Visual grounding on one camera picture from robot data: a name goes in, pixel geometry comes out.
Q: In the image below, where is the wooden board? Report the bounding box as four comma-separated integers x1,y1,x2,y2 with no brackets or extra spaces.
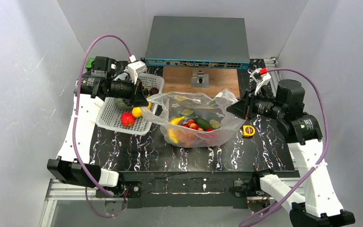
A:
162,67,240,97

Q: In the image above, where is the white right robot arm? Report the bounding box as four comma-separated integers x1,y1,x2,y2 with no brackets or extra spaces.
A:
227,79,355,227

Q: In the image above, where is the yellow fake lemon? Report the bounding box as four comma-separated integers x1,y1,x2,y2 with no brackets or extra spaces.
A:
131,107,142,118

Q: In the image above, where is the yellow tape measure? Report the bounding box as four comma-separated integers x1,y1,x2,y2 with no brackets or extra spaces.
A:
242,125,256,138

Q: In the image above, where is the clear plastic bag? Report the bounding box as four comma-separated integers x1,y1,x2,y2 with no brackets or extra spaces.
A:
141,89,245,148

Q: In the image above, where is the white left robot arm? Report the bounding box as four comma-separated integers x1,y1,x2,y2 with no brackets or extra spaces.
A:
47,55,149,190

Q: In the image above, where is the yellow fake banana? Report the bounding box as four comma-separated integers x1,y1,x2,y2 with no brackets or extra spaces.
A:
170,116,185,125

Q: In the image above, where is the green clip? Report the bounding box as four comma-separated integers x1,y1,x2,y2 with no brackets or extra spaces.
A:
85,58,95,70

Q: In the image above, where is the dark grape bunch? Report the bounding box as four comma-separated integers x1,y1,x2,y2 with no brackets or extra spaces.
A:
149,87,159,96

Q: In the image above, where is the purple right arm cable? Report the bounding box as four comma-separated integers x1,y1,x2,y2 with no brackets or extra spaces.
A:
238,68,330,227

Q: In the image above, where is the grey metal bracket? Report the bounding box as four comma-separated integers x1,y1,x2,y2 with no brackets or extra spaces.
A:
191,70,209,88

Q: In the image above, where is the grey network switch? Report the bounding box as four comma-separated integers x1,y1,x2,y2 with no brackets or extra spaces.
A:
145,16,250,70

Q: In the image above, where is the white plastic basket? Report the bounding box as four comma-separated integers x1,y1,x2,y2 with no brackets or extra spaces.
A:
96,73,164,135

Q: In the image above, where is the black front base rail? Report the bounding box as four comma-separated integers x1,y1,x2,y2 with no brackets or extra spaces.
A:
122,172,269,209

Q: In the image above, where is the red fake apple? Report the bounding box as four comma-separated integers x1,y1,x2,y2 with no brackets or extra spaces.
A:
121,113,135,127

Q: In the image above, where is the green fake melon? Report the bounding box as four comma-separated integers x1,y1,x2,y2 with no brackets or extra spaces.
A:
114,98,133,111

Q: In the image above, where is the green fake mango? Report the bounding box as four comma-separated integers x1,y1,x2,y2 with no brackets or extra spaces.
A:
194,118,214,131

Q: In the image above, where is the red lychee bunch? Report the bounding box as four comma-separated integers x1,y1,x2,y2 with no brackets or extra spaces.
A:
182,119,204,131

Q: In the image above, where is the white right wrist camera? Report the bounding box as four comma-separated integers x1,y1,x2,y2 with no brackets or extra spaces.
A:
250,68,271,95

